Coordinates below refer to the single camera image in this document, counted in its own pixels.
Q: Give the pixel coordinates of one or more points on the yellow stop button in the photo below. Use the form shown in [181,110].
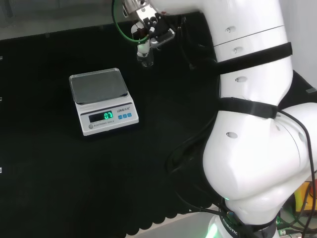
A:
[302,196]

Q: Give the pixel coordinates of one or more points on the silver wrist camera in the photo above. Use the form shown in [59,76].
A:
[164,38]

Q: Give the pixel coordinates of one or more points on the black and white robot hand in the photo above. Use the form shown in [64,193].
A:
[158,24]

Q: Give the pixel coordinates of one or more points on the small clear glass beaker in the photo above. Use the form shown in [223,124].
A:
[147,63]

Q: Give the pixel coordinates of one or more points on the black bench cloth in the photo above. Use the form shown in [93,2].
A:
[49,173]

